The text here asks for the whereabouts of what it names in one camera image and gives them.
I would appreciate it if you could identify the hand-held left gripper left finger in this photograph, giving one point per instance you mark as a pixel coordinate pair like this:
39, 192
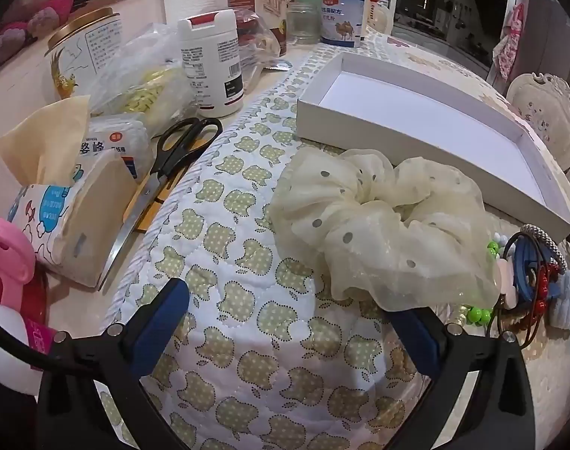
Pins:
165, 311

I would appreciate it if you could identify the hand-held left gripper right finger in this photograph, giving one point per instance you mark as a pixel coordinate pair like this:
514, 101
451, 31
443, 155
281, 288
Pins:
416, 337

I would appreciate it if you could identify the cream dotted organza scrunchie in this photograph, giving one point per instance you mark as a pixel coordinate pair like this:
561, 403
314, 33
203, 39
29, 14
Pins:
359, 225

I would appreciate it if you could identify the white shallow cardboard box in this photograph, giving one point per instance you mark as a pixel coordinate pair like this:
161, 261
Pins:
406, 98

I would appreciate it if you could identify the green apple quilted cloth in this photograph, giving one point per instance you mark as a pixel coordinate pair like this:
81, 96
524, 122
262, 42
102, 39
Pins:
247, 253

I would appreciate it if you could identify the soft tissue pack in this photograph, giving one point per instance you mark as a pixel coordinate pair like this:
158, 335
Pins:
92, 206

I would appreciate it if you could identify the white round container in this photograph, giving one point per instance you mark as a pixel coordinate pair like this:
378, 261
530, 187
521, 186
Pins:
8, 361

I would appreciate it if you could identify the pink plastic object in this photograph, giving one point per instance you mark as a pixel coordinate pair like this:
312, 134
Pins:
6, 253

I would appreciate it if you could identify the small white plastic packet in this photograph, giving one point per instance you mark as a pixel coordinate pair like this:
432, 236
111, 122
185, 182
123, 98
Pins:
121, 143

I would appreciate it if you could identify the clear bag yellow contents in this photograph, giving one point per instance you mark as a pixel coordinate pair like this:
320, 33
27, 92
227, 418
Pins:
144, 89

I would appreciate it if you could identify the white bottle red cap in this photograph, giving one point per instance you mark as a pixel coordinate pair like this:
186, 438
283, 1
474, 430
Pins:
210, 70

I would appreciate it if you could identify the cream carved dining chair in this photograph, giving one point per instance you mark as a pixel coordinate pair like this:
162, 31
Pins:
542, 112

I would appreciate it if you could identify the white tin gold lid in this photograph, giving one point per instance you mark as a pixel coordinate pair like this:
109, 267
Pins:
78, 61

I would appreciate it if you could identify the clear bag red contents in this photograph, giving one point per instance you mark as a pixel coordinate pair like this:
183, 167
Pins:
259, 37

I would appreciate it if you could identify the pink hanging cloth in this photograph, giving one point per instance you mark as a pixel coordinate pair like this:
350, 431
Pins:
512, 37

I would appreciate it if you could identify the small empty glass jar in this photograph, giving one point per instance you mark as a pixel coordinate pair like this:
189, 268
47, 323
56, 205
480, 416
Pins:
303, 23

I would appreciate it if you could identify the cream bottle red cap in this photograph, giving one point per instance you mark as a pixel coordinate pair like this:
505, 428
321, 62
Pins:
377, 9

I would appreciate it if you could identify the blue white milk powder can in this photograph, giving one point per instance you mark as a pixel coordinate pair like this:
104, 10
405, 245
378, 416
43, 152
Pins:
343, 14

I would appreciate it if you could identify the pink bear wall poster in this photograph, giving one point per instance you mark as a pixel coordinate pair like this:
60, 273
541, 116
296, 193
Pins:
27, 0

